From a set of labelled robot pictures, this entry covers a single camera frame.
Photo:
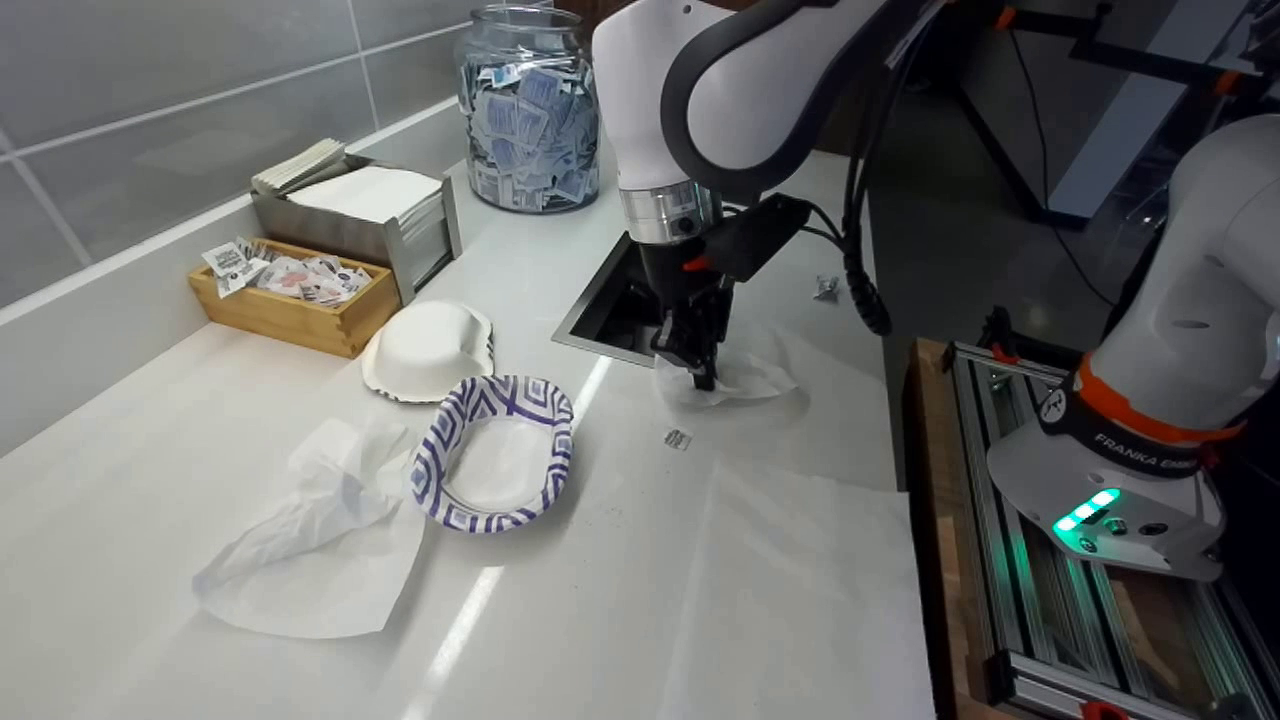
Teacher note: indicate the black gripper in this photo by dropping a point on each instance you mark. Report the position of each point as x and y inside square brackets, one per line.
[680, 276]

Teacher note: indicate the white paper towel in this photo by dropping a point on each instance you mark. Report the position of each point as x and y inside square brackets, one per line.
[762, 375]

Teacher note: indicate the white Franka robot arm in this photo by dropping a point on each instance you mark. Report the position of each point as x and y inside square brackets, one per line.
[640, 80]

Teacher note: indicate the large square counter opening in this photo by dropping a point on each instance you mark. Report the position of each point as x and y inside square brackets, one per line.
[607, 307]

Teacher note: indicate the crumpled white tissue paper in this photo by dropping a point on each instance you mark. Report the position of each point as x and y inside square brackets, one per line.
[313, 547]

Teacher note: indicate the tiny grey scrap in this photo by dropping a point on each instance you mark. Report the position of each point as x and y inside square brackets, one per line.
[679, 438]

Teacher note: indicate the small crumpled wrapper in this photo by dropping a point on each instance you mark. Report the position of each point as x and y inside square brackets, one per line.
[831, 284]

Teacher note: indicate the white paper bowl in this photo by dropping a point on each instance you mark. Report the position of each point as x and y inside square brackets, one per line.
[424, 350]

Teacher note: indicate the glass jar of blue packets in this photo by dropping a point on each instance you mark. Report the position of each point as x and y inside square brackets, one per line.
[527, 122]

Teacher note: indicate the purple patterned paper bowl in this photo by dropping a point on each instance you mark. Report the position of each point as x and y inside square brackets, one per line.
[435, 454]

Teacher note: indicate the flat white paper sheet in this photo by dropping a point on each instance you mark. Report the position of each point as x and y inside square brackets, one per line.
[802, 602]

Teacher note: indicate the metal napkin dispenser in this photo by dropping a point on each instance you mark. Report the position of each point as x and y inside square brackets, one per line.
[385, 221]

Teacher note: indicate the pink sweetener packets pile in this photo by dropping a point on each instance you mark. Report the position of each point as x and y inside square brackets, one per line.
[313, 281]

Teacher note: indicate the wooden packet tray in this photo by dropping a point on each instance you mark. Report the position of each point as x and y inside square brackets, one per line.
[286, 321]

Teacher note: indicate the grey folded paper stack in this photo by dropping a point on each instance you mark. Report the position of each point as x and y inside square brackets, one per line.
[301, 163]

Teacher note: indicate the white printed packet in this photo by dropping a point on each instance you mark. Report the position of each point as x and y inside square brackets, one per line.
[228, 264]

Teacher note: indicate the light grey slanted panel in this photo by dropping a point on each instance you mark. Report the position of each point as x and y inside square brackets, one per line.
[1133, 122]

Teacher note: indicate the black stand with orange clips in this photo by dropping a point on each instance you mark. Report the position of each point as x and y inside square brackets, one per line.
[1105, 32]

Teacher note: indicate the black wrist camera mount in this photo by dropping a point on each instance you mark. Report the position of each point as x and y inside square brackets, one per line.
[762, 238]

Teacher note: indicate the aluminium profile base frame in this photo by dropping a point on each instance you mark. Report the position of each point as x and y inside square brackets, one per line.
[1067, 626]

